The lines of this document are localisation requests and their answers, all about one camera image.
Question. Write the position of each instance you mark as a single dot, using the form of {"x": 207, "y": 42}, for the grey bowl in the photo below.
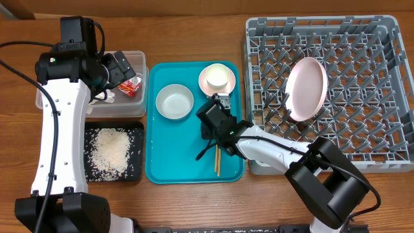
{"x": 174, "y": 101}

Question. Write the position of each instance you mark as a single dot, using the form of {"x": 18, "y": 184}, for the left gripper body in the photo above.
{"x": 116, "y": 74}

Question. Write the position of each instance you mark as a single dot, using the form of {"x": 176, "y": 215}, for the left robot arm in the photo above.
{"x": 59, "y": 200}

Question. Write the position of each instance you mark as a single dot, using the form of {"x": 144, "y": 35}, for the teal serving tray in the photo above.
{"x": 172, "y": 145}

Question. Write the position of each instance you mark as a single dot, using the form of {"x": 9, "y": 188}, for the pile of rice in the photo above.
{"x": 110, "y": 152}

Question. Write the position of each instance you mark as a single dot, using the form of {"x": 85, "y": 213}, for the red snack wrapper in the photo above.
{"x": 131, "y": 86}

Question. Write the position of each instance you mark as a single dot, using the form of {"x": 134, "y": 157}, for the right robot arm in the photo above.
{"x": 329, "y": 185}

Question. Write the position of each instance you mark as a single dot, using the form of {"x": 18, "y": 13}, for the white tissue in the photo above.
{"x": 106, "y": 97}

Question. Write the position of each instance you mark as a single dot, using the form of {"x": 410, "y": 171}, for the white cup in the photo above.
{"x": 217, "y": 75}

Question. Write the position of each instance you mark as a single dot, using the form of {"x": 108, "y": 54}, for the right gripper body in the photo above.
{"x": 209, "y": 131}

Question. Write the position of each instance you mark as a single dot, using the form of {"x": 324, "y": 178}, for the grey dishwasher rack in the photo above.
{"x": 368, "y": 110}

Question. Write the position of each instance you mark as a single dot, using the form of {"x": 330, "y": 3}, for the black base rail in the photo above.
{"x": 277, "y": 229}

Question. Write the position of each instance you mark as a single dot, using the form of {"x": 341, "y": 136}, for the black tray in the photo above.
{"x": 113, "y": 152}

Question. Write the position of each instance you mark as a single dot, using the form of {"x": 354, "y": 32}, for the large pink plate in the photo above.
{"x": 306, "y": 89}

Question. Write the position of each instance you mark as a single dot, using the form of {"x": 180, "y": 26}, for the clear plastic bin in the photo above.
{"x": 129, "y": 103}

